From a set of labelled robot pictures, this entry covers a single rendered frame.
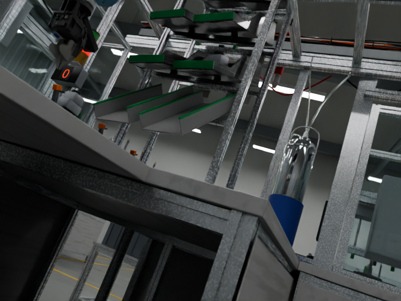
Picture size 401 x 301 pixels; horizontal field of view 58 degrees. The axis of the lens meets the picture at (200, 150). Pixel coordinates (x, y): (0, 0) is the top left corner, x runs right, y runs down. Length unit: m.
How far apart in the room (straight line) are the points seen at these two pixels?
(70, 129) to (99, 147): 0.06
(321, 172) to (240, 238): 11.62
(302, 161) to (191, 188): 1.10
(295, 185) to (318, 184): 10.42
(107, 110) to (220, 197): 0.54
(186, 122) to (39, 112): 0.42
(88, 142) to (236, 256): 0.29
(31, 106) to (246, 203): 0.34
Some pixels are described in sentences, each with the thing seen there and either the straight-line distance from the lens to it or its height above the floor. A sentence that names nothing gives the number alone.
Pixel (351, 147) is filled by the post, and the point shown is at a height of 1.57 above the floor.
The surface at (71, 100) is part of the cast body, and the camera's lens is 1.21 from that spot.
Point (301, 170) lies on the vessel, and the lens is 1.67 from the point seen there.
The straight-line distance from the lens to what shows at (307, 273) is 1.31.
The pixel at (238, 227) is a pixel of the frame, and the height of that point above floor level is 0.81.
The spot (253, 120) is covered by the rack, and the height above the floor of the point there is 1.20.
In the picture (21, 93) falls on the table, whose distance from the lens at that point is 0.51.
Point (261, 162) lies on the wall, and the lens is 12.17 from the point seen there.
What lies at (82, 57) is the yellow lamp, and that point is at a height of 1.29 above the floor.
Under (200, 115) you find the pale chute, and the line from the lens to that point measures 0.90.
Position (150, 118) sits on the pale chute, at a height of 1.03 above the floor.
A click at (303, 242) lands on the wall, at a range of 11.63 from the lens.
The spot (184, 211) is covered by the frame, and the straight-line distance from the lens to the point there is 0.64.
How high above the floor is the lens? 0.73
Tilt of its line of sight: 17 degrees up
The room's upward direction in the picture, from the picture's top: 21 degrees clockwise
